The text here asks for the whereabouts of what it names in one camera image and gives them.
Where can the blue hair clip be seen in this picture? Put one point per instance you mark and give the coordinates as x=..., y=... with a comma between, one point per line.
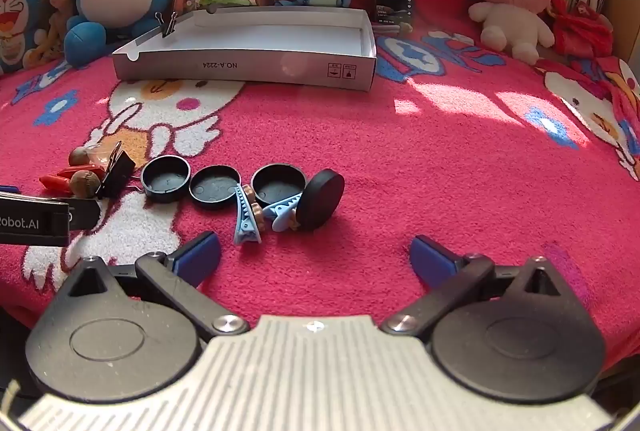
x=280, y=213
x=246, y=221

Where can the brown acorn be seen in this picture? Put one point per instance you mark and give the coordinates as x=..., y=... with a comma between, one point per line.
x=84, y=184
x=77, y=157

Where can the small transparent cup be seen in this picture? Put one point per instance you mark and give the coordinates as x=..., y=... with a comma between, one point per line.
x=100, y=156

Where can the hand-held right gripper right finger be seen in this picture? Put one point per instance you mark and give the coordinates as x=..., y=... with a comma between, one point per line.
x=432, y=258

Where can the red fabric bow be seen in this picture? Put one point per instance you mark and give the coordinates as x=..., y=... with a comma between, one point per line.
x=580, y=28

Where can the blue robot cat plush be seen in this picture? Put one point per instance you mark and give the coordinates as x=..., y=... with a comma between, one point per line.
x=17, y=21

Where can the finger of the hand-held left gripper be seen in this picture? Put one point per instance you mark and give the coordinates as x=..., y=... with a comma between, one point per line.
x=84, y=213
x=9, y=189

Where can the cat printed blanket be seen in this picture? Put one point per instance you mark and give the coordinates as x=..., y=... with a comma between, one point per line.
x=400, y=161

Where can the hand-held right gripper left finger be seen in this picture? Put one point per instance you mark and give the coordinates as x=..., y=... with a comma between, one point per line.
x=200, y=256

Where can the white cardboard box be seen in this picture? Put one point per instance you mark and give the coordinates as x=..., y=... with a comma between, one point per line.
x=250, y=68

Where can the brown cardboard box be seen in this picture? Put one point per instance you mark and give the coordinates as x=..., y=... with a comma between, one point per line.
x=625, y=6

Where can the black round cap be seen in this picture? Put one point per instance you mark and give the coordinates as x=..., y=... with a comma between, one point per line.
x=214, y=190
x=166, y=181
x=277, y=186
x=322, y=201

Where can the black binder clip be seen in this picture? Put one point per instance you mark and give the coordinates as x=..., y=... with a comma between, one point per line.
x=117, y=173
x=167, y=25

